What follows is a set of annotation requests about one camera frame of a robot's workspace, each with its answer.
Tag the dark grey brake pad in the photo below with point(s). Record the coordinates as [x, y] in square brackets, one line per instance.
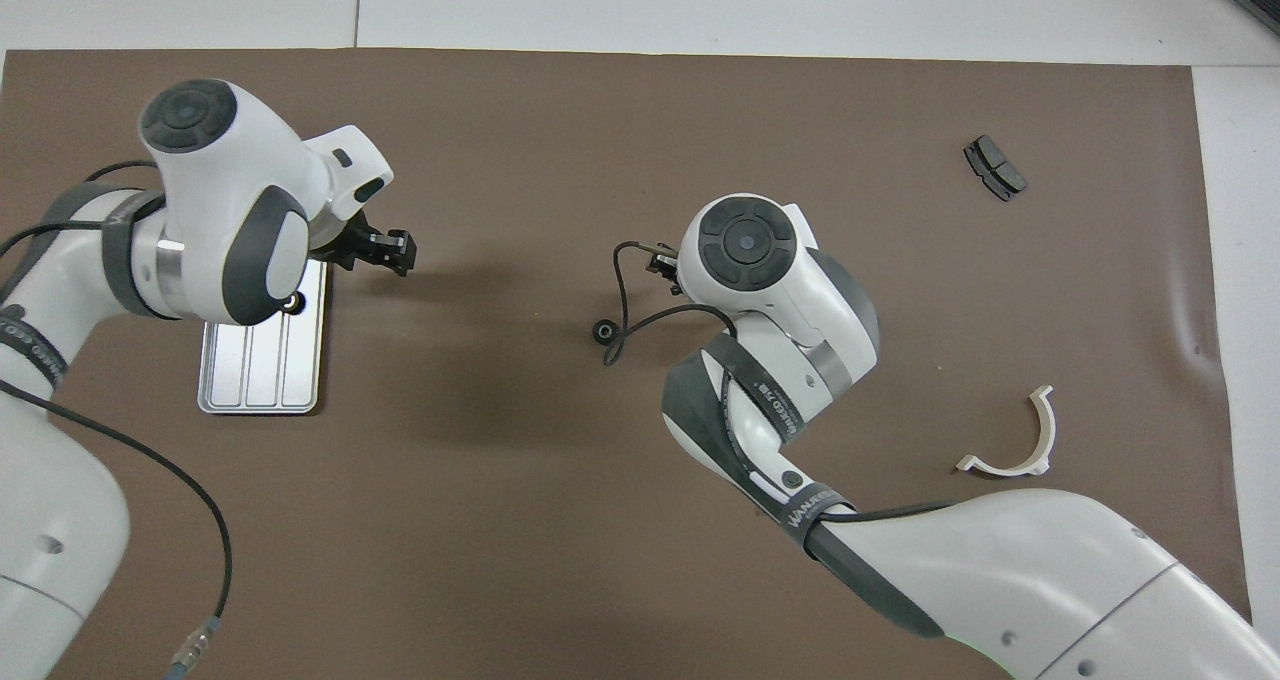
[995, 168]

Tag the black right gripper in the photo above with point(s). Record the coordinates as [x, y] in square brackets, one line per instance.
[665, 265]

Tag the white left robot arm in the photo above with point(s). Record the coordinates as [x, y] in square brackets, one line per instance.
[60, 520]

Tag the black bearing gear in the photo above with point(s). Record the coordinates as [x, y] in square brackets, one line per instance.
[297, 307]
[598, 337]

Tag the white curved plastic bracket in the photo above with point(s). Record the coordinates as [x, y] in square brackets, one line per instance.
[1045, 440]

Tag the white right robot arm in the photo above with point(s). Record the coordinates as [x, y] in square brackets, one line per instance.
[1000, 580]

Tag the brown table mat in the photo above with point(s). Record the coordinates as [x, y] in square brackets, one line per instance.
[520, 520]

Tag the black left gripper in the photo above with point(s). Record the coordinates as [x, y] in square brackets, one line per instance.
[352, 242]

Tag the silver metal tray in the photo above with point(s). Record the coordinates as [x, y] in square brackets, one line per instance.
[260, 370]

